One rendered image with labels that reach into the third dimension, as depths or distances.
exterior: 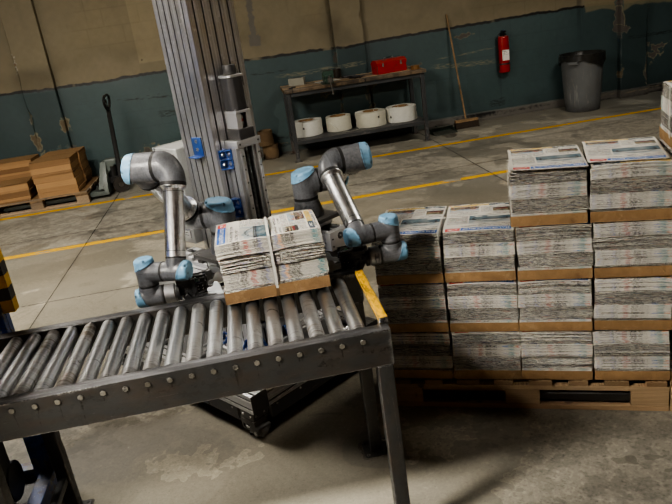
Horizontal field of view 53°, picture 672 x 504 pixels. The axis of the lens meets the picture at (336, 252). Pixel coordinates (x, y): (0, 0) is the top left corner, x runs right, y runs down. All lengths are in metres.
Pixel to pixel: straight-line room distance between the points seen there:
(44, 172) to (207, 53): 5.69
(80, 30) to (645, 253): 7.76
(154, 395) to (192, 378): 0.12
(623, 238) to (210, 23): 1.89
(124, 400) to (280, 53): 7.45
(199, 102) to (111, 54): 6.29
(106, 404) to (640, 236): 1.98
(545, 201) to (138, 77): 7.20
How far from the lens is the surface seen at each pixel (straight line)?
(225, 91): 3.01
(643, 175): 2.70
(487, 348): 2.95
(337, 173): 2.71
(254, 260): 2.34
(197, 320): 2.35
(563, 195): 2.70
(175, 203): 2.52
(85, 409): 2.15
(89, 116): 9.40
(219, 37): 3.06
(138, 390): 2.09
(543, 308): 2.86
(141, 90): 9.25
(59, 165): 8.47
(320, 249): 2.34
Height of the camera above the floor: 1.72
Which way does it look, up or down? 20 degrees down
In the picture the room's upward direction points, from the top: 8 degrees counter-clockwise
